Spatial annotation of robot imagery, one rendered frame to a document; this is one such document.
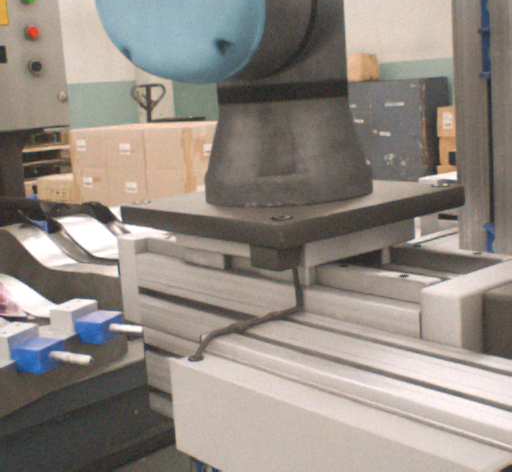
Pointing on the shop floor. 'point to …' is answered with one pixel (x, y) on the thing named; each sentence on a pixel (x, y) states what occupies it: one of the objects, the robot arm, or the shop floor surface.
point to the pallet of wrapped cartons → (139, 161)
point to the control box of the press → (29, 64)
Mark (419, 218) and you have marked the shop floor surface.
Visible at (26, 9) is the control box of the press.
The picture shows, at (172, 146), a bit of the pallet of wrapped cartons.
